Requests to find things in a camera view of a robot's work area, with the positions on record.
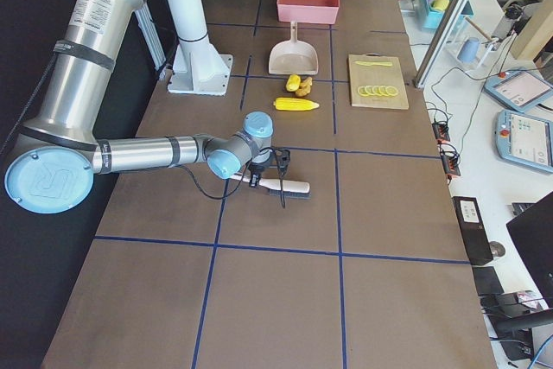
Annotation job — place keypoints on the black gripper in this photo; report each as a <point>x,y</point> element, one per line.
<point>257,171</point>

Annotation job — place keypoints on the beige hand brush black bristles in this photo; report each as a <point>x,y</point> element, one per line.
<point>285,187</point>

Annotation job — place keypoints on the yellow corn cob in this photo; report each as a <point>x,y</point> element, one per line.
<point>294,104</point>

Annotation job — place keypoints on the beige plastic dustpan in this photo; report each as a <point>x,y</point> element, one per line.
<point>293,56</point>

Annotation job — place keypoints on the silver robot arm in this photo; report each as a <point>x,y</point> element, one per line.
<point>56,156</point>

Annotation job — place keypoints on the pink plastic bin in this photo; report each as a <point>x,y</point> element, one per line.
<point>308,11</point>

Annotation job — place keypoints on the yellow-green plastic knife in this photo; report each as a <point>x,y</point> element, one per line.
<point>374,63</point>

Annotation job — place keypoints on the wooden cutting board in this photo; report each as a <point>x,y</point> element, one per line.
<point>367,84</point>

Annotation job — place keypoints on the black box with label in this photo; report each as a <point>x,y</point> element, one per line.
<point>472,230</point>

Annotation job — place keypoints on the teal tray with blocks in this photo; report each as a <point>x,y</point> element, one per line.
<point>429,13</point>

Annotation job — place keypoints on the near teach pendant tablet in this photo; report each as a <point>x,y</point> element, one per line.
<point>525,140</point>

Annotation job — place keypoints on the teach pendant tablet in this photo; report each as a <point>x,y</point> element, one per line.
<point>525,140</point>
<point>519,90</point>

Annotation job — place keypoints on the far teach pendant tablet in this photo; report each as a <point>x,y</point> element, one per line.
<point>519,90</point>

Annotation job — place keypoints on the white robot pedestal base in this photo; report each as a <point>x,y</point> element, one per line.
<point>198,67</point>

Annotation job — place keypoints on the aluminium frame post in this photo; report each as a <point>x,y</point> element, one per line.
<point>438,41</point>

